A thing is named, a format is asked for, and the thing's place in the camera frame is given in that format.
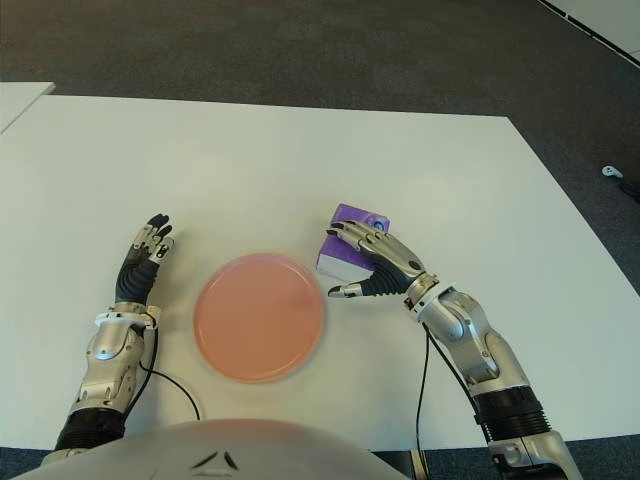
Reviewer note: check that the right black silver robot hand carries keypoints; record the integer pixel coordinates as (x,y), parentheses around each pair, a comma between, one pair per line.
(395,267)

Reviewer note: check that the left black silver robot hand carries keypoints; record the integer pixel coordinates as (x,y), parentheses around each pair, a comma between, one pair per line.
(134,280)

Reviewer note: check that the purple tissue paper pack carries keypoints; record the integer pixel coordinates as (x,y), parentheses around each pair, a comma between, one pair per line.
(340,257)

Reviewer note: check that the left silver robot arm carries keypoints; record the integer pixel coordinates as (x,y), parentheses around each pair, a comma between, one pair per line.
(107,350)

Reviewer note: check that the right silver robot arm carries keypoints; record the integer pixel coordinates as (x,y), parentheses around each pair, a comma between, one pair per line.
(480,350)

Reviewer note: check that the pink round plate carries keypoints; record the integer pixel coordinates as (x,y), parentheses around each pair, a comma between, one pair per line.
(260,317)

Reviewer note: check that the grey robot torso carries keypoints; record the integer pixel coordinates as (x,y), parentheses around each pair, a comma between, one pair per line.
(210,450)

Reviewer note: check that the white side table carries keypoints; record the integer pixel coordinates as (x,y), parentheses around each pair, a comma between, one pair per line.
(20,100)

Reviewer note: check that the white controller on floor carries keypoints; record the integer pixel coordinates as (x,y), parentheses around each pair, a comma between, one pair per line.
(610,171)

